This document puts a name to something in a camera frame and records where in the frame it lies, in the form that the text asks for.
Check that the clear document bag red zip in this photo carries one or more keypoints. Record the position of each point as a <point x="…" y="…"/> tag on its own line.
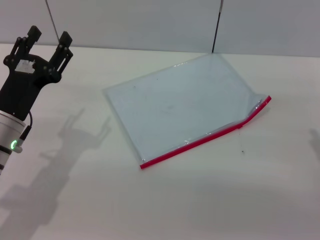
<point x="180" y="100"/>

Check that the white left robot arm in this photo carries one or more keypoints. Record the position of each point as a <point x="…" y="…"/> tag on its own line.
<point x="7" y="131"/>

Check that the red zipper slider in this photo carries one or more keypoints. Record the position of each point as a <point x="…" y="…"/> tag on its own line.
<point x="240" y="127"/>

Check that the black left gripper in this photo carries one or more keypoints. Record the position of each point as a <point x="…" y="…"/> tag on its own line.
<point x="21" y="87"/>

